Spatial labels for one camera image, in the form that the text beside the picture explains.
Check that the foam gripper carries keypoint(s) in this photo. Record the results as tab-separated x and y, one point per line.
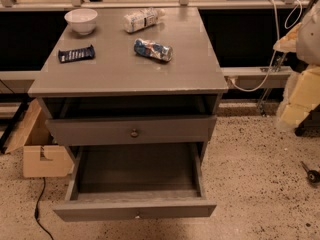
309	37

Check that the grey drawer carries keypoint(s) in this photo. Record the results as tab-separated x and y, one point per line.
146	181
91	132

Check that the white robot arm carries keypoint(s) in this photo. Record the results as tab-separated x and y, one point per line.
312	17

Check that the grey wooden drawer cabinet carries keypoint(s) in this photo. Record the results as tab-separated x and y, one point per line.
118	83

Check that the grey metal stand pole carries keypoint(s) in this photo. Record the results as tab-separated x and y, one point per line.
276	77

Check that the black tool on floor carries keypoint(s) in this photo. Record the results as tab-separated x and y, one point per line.
313	176

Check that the crushed blue snack can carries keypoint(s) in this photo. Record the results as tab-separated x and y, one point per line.
151	49

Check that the white plastic bottle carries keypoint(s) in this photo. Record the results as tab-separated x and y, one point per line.
142	19

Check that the dark blue snack bar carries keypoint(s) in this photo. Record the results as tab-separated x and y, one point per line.
68	56

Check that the white ceramic bowl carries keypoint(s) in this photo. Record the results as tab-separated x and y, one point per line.
82	21

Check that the cardboard box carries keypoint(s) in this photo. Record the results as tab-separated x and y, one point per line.
41	157

